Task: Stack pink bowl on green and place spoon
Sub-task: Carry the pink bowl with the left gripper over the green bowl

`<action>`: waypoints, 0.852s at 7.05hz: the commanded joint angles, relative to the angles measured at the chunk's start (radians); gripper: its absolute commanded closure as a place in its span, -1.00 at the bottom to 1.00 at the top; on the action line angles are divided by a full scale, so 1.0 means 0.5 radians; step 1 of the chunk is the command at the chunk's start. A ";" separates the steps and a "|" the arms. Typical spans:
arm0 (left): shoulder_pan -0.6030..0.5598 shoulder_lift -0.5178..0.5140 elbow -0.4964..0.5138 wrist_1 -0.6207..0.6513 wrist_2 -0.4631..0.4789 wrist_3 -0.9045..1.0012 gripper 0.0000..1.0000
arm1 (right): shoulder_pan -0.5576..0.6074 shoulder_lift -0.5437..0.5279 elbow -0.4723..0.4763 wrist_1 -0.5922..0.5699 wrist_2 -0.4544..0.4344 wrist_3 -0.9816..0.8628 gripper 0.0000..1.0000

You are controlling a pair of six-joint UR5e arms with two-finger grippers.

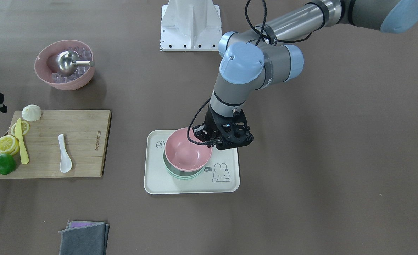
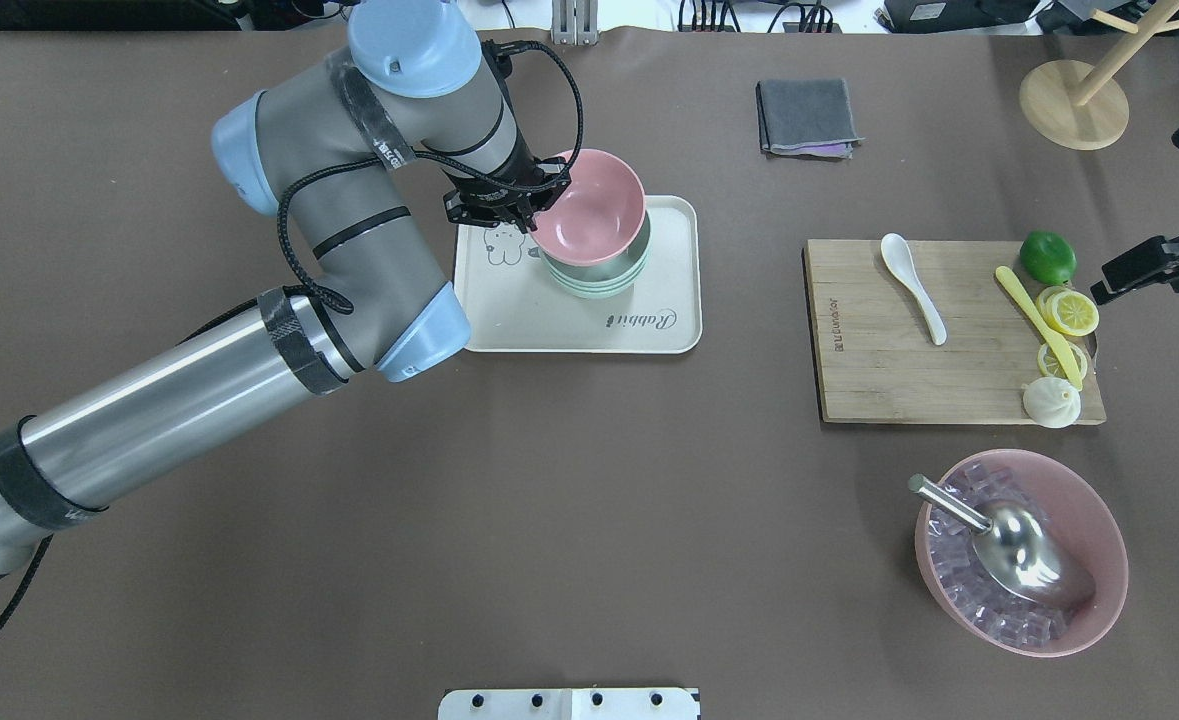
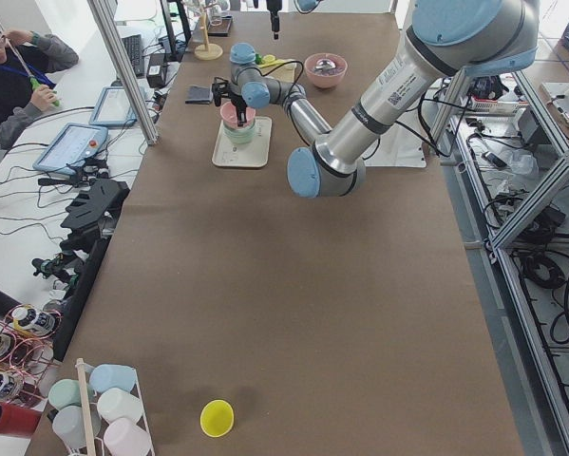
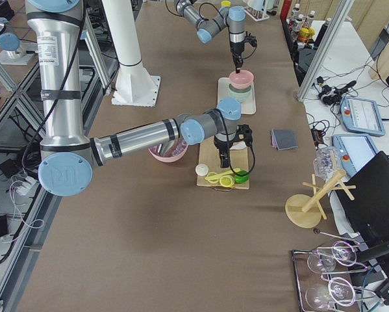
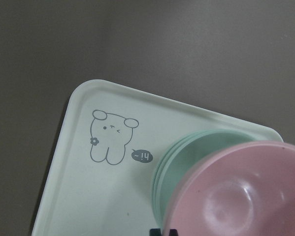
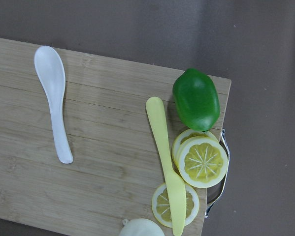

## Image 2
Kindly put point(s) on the grey folded cloth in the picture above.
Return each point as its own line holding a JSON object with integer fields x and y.
{"x": 794, "y": 113}

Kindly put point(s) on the lemon slice near lime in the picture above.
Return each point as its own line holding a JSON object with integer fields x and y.
{"x": 1068, "y": 311}

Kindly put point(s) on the cream rabbit tray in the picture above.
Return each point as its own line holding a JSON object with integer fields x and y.
{"x": 515, "y": 307}

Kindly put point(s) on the large pink ice bowl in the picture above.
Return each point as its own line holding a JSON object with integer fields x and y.
{"x": 1076, "y": 518}

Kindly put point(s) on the wooden cup tree stand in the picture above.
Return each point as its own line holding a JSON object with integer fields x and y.
{"x": 1080, "y": 106}

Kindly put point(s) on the purple cloth under grey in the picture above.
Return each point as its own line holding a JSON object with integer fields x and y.
{"x": 828, "y": 151}

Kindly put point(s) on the white steamed bun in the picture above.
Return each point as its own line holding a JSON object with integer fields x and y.
{"x": 1052, "y": 402}

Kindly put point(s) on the bamboo cutting board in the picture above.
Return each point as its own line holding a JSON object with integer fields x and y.
{"x": 875, "y": 360}

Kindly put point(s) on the metal ice scoop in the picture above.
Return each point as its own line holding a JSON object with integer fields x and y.
{"x": 1014, "y": 549}

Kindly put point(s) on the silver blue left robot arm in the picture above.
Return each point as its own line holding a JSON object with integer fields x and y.
{"x": 414, "y": 82}

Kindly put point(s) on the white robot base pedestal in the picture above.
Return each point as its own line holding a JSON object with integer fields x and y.
{"x": 572, "y": 703}

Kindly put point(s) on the white ceramic spoon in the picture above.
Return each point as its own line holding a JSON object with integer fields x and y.
{"x": 897, "y": 257}

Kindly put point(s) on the green stacked bowls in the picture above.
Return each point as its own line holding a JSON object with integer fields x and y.
{"x": 609, "y": 278}

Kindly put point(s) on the green lime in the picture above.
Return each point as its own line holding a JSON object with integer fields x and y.
{"x": 1048, "y": 257}

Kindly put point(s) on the lemon slice near bun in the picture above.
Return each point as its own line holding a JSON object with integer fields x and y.
{"x": 1049, "y": 365}

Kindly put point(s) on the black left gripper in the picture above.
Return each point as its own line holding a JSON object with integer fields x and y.
{"x": 524, "y": 170}

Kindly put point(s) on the yellow plastic knife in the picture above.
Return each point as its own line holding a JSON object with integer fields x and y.
{"x": 1062, "y": 349}

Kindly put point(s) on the small pink bowl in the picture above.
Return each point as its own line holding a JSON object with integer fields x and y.
{"x": 597, "y": 216}

